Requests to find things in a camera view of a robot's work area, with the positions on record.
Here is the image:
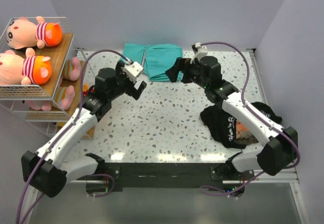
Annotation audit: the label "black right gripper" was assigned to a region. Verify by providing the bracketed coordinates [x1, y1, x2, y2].
[165, 58, 209, 89]

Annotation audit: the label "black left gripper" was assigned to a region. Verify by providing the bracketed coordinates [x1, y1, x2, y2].
[108, 61, 146, 101]

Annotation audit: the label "orange bear polka dress back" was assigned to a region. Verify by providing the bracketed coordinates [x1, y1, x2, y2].
[83, 88, 95, 97]

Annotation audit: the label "orange bear polka dress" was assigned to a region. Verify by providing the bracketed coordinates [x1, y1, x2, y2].
[83, 88, 95, 97]
[83, 83, 89, 92]

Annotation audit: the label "pink pig striped shirt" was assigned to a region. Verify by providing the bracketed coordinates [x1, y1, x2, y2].
[62, 57, 81, 81]

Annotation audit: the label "pink pig toy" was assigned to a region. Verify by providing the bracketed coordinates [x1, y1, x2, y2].
[25, 85, 75, 111]

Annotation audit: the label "face-up doll orange hat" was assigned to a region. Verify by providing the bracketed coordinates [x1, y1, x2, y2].
[0, 48, 52, 85]

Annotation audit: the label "black-haired doll orange pants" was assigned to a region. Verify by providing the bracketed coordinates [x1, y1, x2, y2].
[6, 16, 63, 50]

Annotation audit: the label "orange bear polka dress front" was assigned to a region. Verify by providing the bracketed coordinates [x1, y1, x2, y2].
[83, 83, 89, 92]

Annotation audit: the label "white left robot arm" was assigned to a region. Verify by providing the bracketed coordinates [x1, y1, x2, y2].
[21, 61, 147, 198]

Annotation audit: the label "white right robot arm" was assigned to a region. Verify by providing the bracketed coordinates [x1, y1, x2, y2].
[166, 56, 300, 180]

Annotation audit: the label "folded teal cloth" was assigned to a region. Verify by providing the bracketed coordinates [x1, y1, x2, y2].
[123, 43, 183, 82]

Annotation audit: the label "black printed garment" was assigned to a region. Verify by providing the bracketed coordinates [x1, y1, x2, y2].
[199, 102, 282, 149]

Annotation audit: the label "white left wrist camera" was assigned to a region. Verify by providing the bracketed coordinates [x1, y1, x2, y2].
[122, 62, 144, 83]

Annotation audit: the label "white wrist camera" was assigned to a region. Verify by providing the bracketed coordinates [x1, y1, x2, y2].
[190, 42, 208, 64]
[122, 62, 144, 83]

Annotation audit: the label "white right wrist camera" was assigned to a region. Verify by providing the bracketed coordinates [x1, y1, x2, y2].
[190, 42, 208, 64]

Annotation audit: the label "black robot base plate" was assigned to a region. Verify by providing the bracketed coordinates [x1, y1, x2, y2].
[85, 152, 255, 193]

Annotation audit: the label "white wire wooden shelf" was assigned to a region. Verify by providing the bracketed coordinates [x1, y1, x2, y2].
[1, 16, 93, 136]

